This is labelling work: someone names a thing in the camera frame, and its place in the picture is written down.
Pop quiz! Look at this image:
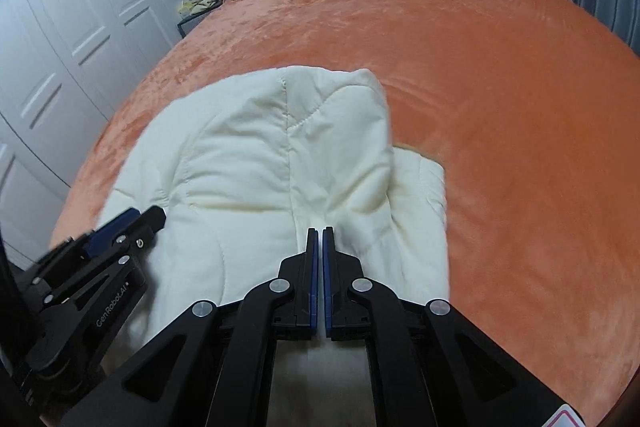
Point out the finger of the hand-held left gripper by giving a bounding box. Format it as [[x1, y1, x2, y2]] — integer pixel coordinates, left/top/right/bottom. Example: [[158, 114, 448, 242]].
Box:
[[47, 208, 143, 270], [30, 206, 167, 298]]

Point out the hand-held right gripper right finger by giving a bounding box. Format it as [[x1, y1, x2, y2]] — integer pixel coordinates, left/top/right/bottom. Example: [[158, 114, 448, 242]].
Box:
[[322, 226, 586, 427]]

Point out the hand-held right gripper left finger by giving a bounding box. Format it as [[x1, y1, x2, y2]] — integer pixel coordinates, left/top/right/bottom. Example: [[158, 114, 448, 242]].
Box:
[[60, 227, 319, 427]]

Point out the cream quilted jacket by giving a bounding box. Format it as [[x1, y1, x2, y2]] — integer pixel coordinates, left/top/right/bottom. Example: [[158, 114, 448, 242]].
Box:
[[100, 66, 451, 427]]

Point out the white wardrobe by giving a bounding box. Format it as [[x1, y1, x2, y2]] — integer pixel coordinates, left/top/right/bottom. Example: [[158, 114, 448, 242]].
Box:
[[0, 0, 193, 268]]

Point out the dark bedside table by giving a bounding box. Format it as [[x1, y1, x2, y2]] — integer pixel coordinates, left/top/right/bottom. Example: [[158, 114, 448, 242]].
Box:
[[177, 0, 221, 38]]

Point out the yellow paper clutter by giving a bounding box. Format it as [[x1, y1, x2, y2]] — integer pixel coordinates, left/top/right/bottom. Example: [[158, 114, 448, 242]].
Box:
[[180, 0, 221, 15]]

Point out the orange plush blanket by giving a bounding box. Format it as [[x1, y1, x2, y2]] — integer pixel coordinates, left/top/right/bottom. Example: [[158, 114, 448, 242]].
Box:
[[50, 0, 640, 413]]

